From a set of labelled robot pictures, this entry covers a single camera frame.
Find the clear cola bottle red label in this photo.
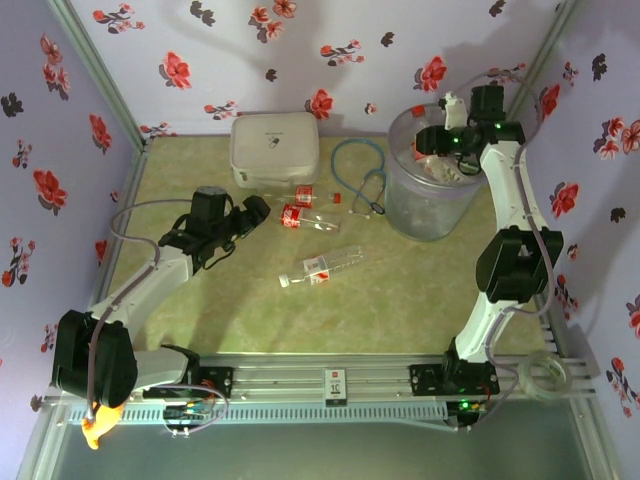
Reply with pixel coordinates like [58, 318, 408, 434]
[279, 203, 344, 235]
[293, 184, 344, 207]

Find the clear bottle red white label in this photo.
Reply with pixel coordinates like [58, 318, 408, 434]
[278, 244, 367, 289]

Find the clear plastic bin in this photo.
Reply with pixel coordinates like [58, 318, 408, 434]
[387, 102, 489, 243]

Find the white zippered pouch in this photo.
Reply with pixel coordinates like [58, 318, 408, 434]
[229, 111, 321, 190]

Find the teal stethoscope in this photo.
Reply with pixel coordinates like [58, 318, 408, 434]
[331, 138, 389, 220]

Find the controller circuit board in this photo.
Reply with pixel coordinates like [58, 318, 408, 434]
[162, 399, 211, 426]
[447, 397, 489, 426]

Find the orange shark plush toy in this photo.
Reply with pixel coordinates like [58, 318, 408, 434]
[81, 402, 126, 451]

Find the clear tape roll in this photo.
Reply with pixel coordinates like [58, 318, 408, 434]
[518, 349, 575, 401]

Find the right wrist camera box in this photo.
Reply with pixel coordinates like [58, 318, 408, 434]
[438, 91, 469, 130]

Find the left arm grey cable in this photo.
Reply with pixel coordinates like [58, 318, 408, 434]
[87, 198, 230, 439]

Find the aluminium frame post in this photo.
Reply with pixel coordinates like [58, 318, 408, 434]
[569, 397, 619, 480]
[17, 399, 71, 480]
[45, 0, 154, 151]
[502, 0, 584, 119]

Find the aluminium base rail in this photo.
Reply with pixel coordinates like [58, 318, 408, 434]
[44, 352, 599, 401]

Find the white slotted cable duct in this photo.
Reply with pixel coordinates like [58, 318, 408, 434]
[67, 402, 447, 427]

